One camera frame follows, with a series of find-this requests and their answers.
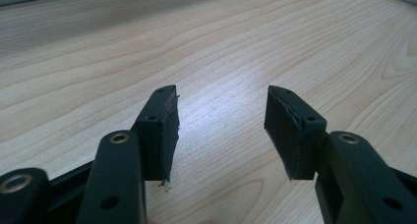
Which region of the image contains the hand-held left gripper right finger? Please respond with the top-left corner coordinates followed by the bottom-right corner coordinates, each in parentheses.
top-left (264, 84), bottom-right (328, 181)

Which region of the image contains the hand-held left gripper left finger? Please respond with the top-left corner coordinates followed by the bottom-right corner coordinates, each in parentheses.
top-left (131, 84), bottom-right (181, 188)

